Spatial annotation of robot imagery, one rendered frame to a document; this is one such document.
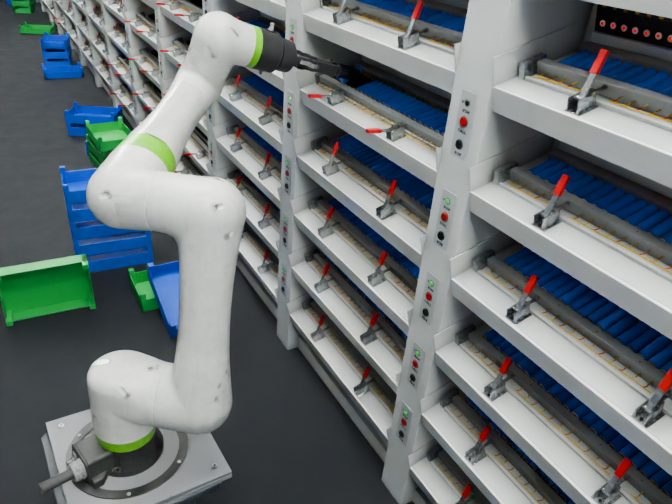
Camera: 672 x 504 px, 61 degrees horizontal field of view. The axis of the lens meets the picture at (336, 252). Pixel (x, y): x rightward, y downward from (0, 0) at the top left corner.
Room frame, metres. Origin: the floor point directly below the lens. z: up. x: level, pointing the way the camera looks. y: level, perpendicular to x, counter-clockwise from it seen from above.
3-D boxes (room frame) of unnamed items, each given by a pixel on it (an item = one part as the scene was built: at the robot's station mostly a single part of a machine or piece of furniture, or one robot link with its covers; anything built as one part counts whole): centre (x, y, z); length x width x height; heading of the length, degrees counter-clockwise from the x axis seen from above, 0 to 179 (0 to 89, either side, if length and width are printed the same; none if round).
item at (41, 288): (1.66, 1.04, 0.10); 0.30 x 0.08 x 0.20; 120
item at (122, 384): (0.84, 0.40, 0.46); 0.16 x 0.13 x 0.19; 85
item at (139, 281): (1.86, 0.64, 0.04); 0.30 x 0.20 x 0.08; 123
